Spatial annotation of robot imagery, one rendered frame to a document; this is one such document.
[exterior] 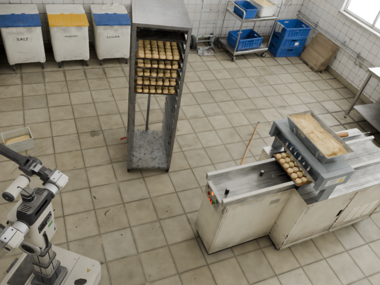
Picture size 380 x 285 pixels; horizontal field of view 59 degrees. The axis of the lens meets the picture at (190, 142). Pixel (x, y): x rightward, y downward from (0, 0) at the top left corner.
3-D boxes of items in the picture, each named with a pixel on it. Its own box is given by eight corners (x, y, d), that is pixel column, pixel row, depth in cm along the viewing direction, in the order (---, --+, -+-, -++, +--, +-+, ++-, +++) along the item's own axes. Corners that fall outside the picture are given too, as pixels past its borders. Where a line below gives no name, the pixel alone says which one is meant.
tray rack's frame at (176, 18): (170, 173, 391) (194, 27, 271) (125, 173, 380) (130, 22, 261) (165, 136, 436) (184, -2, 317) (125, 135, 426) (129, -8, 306)
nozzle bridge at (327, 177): (289, 141, 339) (302, 115, 316) (336, 196, 293) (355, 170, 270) (262, 147, 326) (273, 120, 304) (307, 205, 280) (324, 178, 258)
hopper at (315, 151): (305, 121, 310) (311, 109, 301) (346, 163, 275) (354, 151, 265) (280, 125, 299) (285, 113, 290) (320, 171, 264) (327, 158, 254)
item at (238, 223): (250, 212, 371) (275, 156, 311) (266, 238, 349) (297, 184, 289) (192, 229, 344) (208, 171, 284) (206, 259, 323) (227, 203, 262)
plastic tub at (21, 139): (30, 136, 406) (28, 126, 395) (35, 147, 393) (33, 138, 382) (3, 143, 391) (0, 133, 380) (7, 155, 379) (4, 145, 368)
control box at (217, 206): (207, 190, 294) (211, 180, 285) (220, 212, 279) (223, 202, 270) (204, 191, 293) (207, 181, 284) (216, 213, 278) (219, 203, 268)
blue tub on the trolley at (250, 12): (245, 8, 608) (247, 0, 597) (257, 18, 583) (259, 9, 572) (230, 9, 596) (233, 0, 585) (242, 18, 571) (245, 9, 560)
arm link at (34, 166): (39, 173, 209) (44, 167, 213) (25, 164, 207) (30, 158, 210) (35, 178, 216) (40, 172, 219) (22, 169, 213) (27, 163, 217)
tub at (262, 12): (259, 6, 628) (263, -5, 615) (275, 16, 602) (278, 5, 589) (245, 8, 612) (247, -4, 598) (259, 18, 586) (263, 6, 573)
